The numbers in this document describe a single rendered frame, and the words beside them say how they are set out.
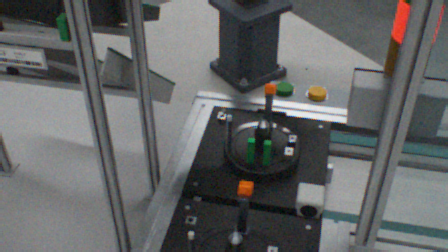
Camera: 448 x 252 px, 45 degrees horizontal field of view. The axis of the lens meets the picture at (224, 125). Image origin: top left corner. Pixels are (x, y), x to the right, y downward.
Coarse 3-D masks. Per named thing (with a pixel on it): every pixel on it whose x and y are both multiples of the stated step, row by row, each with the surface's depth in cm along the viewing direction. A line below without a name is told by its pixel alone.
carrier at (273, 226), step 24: (216, 216) 88; (264, 216) 88; (288, 216) 88; (168, 240) 85; (192, 240) 73; (216, 240) 82; (240, 240) 76; (264, 240) 82; (288, 240) 85; (312, 240) 85
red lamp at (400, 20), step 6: (402, 6) 62; (408, 6) 62; (402, 12) 63; (396, 18) 64; (402, 18) 63; (396, 24) 64; (402, 24) 63; (396, 30) 65; (402, 30) 64; (396, 36) 65
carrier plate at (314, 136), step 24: (216, 120) 107; (240, 120) 107; (288, 120) 107; (312, 120) 107; (216, 144) 102; (312, 144) 102; (192, 168) 97; (216, 168) 97; (312, 168) 97; (192, 192) 92; (216, 192) 92; (264, 192) 92; (288, 192) 92
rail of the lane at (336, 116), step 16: (208, 96) 115; (224, 96) 115; (240, 96) 115; (256, 112) 111; (272, 112) 109; (288, 112) 111; (304, 112) 111; (320, 112) 111; (336, 112) 111; (336, 128) 109; (352, 128) 109; (368, 128) 108
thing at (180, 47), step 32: (192, 0) 170; (160, 32) 155; (192, 32) 155; (288, 32) 155; (320, 32) 155; (160, 64) 142; (192, 64) 142; (288, 64) 142; (320, 64) 142; (352, 64) 142; (192, 96) 132; (256, 96) 132
